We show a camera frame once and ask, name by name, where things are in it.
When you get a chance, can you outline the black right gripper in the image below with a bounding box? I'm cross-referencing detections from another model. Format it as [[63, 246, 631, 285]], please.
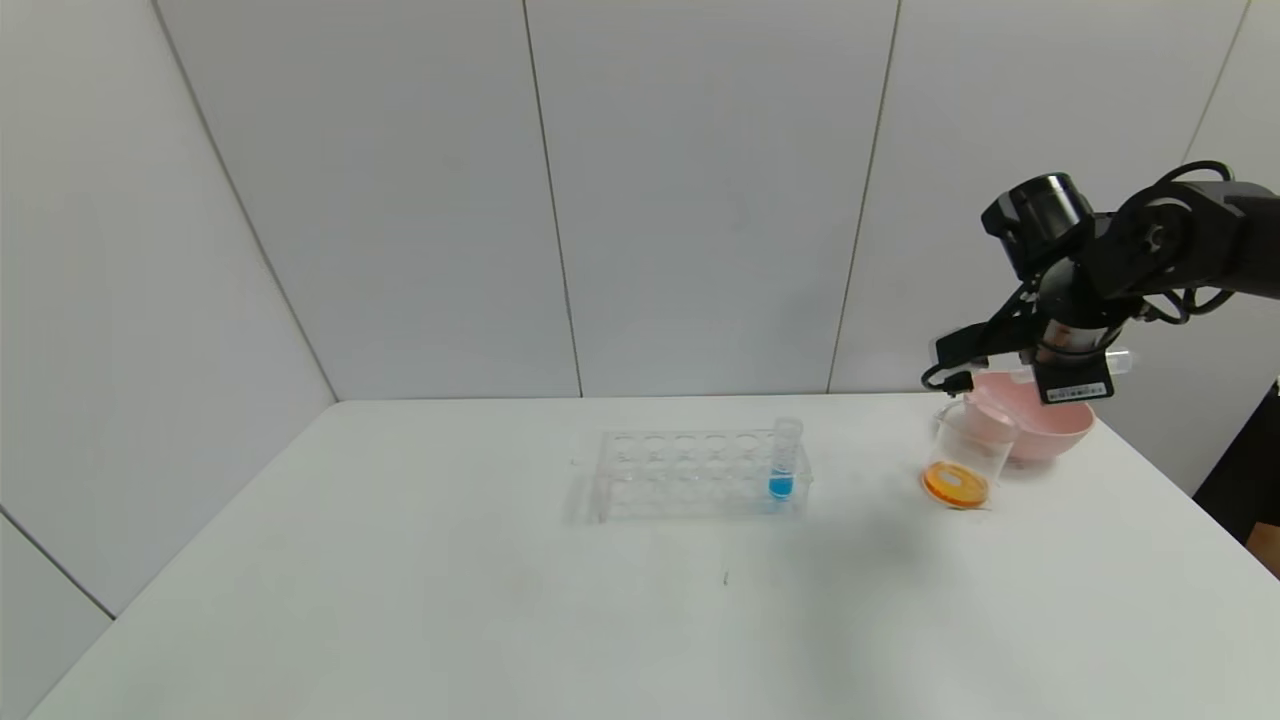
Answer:
[[1032, 318, 1115, 405]]

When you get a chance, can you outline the test tube with yellow pigment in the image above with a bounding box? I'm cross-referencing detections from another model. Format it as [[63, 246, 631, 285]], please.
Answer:
[[1000, 348, 1137, 379]]

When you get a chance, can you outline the clear glass beaker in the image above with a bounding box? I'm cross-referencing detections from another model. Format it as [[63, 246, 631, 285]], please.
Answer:
[[920, 402, 1019, 512]]

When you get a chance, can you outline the test tube with blue pigment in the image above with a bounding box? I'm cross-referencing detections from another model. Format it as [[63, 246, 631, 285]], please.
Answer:
[[768, 418, 803, 501]]

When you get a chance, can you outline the clear acrylic test tube rack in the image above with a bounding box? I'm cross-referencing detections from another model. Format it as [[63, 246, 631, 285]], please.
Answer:
[[590, 430, 811, 523]]

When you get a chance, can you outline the pink plastic bowl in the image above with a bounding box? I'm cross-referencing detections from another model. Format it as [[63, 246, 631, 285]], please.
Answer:
[[962, 372, 1096, 464]]

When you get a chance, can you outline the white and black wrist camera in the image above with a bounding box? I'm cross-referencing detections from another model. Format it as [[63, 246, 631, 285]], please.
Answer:
[[930, 326, 1003, 373]]

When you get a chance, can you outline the black camera cable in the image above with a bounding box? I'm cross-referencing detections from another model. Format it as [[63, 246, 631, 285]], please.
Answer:
[[920, 288, 1041, 397]]

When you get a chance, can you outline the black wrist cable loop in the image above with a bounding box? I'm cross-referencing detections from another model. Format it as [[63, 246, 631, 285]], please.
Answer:
[[1120, 160, 1241, 326]]

